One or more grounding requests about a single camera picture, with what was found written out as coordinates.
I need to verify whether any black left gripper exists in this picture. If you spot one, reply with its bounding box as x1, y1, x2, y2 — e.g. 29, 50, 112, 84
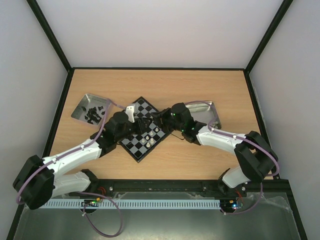
116, 117, 153, 142

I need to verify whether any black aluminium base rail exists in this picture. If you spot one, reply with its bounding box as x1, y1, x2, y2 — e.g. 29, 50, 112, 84
24, 177, 291, 198

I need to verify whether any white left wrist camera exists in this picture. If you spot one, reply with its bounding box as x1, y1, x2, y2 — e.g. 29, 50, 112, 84
125, 103, 136, 123

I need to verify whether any pile of black chess pieces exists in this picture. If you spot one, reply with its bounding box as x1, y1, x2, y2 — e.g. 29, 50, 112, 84
81, 106, 105, 125

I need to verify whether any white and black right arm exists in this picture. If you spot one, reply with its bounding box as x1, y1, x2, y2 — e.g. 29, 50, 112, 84
151, 102, 280, 196

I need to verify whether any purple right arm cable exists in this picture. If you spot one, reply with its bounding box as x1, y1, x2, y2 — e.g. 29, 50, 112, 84
184, 100, 280, 217

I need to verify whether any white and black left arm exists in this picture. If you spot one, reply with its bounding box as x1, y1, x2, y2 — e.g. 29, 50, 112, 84
12, 111, 152, 210

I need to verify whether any gold-rimmed metal tin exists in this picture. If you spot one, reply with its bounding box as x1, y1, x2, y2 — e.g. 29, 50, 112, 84
185, 100, 222, 130

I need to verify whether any black and white chessboard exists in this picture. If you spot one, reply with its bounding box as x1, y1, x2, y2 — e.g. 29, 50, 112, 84
119, 96, 169, 163

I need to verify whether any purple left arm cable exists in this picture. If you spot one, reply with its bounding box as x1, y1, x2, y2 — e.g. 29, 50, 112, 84
16, 98, 126, 237

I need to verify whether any silver metal tin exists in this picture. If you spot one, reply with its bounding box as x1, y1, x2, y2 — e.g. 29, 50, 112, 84
70, 93, 111, 126

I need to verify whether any light blue slotted cable duct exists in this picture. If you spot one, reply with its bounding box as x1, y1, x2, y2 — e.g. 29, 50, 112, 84
42, 198, 221, 210

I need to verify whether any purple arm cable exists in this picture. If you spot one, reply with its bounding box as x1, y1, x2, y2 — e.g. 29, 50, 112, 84
184, 100, 280, 217
16, 98, 126, 237

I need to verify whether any black enclosure frame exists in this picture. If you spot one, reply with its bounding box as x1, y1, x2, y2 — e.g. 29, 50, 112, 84
4, 0, 310, 240

